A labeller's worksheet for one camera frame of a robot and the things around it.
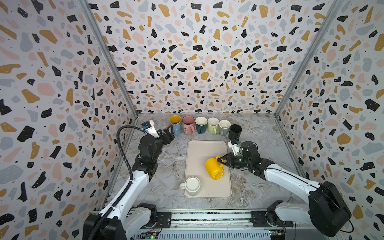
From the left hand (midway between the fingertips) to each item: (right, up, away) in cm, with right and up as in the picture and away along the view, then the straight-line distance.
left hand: (167, 125), depth 76 cm
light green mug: (+25, +2, +31) cm, 40 cm away
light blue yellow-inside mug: (-1, +4, +30) cm, 30 cm away
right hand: (+25, -17, +3) cm, 31 cm away
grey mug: (+32, -1, +26) cm, 41 cm away
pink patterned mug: (+8, +1, +25) cm, 27 cm away
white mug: (+12, -31, +3) cm, 34 cm away
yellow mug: (+24, -24, +8) cm, 35 cm away
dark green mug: (+17, +2, +33) cm, 37 cm away
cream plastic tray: (+15, -17, +25) cm, 34 cm away
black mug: (+39, -4, +25) cm, 47 cm away
